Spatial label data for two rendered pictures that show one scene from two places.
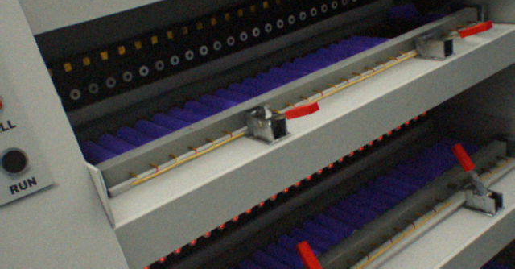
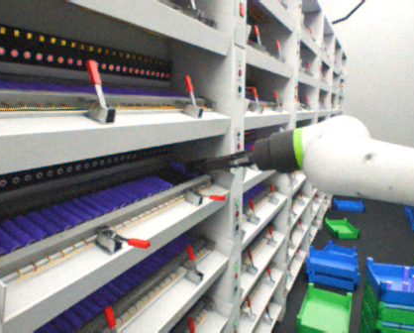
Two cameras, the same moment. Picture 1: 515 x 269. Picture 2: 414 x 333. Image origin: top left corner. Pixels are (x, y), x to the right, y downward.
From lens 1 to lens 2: 18 cm
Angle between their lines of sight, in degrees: 29
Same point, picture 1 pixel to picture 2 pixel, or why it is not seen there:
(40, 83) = not seen: outside the picture
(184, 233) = (47, 316)
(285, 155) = (117, 261)
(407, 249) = (155, 302)
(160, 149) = (40, 252)
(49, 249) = not seen: outside the picture
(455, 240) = (179, 298)
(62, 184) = not seen: outside the picture
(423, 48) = (188, 196)
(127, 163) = (15, 262)
